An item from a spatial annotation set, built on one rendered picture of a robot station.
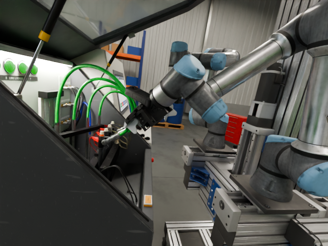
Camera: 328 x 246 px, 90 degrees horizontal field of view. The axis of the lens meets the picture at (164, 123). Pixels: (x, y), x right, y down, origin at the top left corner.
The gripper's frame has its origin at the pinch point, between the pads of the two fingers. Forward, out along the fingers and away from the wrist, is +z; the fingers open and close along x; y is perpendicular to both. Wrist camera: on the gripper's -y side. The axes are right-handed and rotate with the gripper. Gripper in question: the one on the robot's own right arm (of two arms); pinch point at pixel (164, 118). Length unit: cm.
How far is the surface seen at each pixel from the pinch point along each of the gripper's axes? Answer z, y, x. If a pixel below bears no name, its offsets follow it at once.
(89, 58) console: -25, -48, 32
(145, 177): 28.1, -6.1, -8.2
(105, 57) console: -27, -38, 32
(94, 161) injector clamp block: 25.1, -31.6, -2.3
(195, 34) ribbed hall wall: -236, 157, 661
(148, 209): 28.1, -4.4, -28.9
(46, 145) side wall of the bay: 3, -33, -38
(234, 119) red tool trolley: 46, 227, 333
